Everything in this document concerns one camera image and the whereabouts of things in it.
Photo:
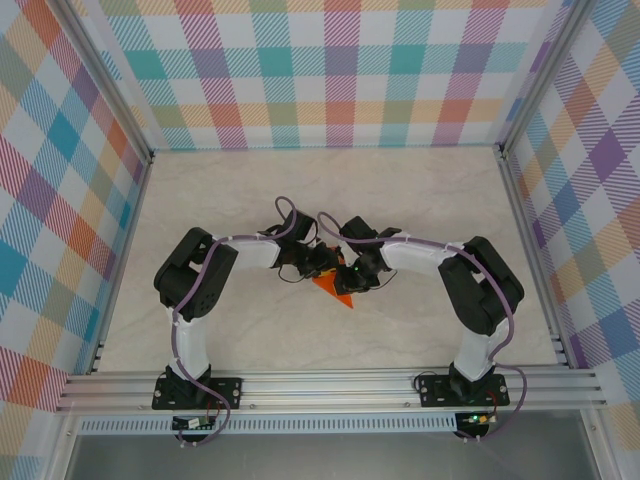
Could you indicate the orange cloth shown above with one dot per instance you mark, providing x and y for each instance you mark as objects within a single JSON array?
[{"x": 344, "y": 301}]

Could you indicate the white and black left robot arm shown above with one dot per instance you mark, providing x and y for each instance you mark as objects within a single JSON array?
[{"x": 255, "y": 255}]

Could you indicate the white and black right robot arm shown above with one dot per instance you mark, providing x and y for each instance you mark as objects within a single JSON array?
[{"x": 465, "y": 285}]

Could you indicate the small circuit board with light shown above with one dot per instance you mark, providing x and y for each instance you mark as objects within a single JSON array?
[{"x": 477, "y": 419}]

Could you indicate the aluminium front frame beam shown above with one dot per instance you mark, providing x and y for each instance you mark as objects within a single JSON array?
[{"x": 325, "y": 390}]

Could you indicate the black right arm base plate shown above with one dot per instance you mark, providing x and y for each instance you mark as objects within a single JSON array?
[{"x": 435, "y": 392}]

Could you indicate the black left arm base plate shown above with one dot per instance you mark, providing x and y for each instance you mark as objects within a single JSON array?
[{"x": 230, "y": 392}]

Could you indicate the aluminium side rail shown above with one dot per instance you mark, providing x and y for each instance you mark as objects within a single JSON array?
[
  {"x": 121, "y": 265},
  {"x": 521, "y": 200}
]

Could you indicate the aluminium frame post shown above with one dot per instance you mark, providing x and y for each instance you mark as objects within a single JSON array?
[
  {"x": 116, "y": 75},
  {"x": 535, "y": 75}
]

